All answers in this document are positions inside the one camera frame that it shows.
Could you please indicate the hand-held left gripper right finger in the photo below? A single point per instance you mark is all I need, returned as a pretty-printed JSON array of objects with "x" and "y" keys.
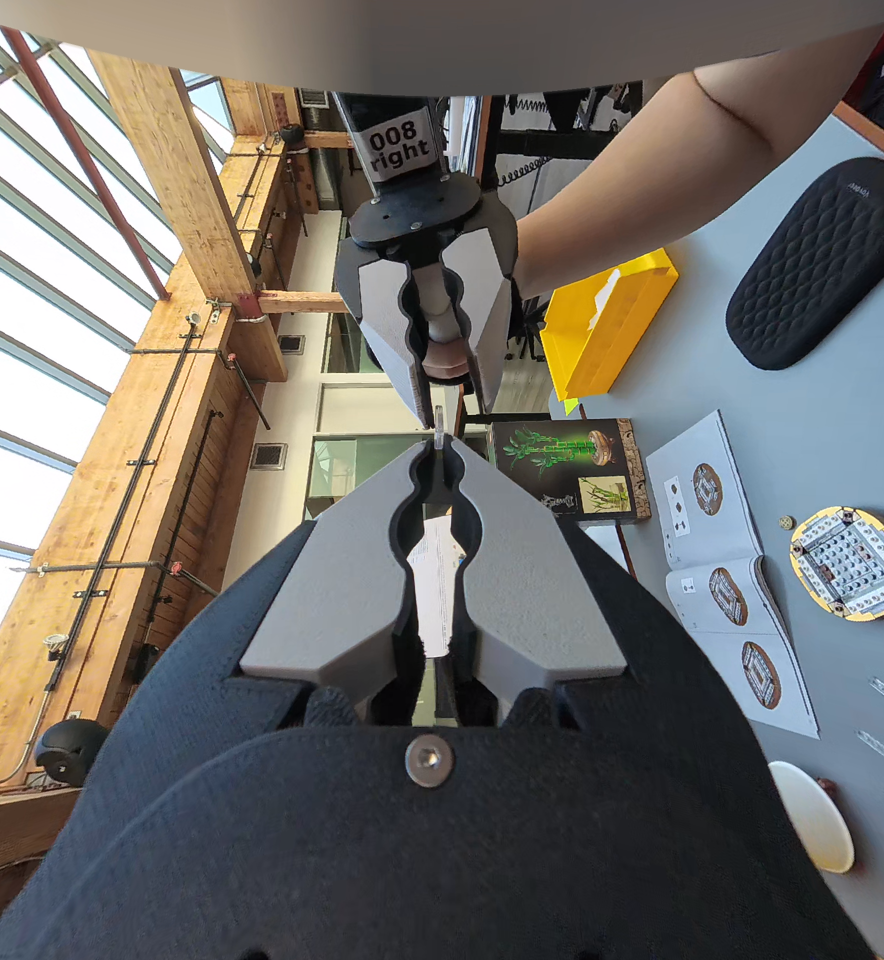
[{"x": 547, "y": 600}]

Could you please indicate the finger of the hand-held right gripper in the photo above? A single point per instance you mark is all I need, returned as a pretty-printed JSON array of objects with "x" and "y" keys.
[
  {"x": 487, "y": 315},
  {"x": 382, "y": 315}
]

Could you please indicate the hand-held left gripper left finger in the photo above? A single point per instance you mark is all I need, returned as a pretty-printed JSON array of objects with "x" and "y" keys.
[{"x": 322, "y": 592}]

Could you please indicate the round gold lego base model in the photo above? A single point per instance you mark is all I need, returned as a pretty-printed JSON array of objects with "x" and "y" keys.
[{"x": 851, "y": 562}]

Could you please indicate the person's right forearm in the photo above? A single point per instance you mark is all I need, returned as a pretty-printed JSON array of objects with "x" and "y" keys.
[{"x": 674, "y": 150}]

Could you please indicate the lego set box bamboo picture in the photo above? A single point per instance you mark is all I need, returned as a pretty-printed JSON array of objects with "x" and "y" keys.
[{"x": 562, "y": 465}]

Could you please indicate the lego instruction booklet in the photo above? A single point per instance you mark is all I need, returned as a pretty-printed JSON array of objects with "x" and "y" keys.
[{"x": 712, "y": 517}]

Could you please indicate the brown lego piece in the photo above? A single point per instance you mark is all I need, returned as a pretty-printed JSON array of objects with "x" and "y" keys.
[{"x": 827, "y": 787}]

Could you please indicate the person's right hand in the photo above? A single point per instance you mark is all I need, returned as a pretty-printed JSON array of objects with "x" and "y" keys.
[{"x": 446, "y": 364}]

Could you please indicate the yellow plastic bin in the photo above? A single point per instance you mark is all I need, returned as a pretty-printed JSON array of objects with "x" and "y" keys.
[{"x": 622, "y": 337}]

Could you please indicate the wooden roof beam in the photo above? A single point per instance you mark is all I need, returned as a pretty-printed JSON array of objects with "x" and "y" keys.
[{"x": 179, "y": 187}]

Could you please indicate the black round fixture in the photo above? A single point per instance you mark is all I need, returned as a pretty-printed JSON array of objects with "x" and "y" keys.
[{"x": 71, "y": 752}]

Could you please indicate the red steel pipe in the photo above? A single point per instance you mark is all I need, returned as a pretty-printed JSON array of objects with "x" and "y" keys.
[{"x": 82, "y": 161}]

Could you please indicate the black wrist rest pad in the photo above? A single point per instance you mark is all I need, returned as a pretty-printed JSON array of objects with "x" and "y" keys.
[{"x": 824, "y": 262}]

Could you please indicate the white paper cup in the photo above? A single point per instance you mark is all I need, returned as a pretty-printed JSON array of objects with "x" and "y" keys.
[{"x": 813, "y": 817}]

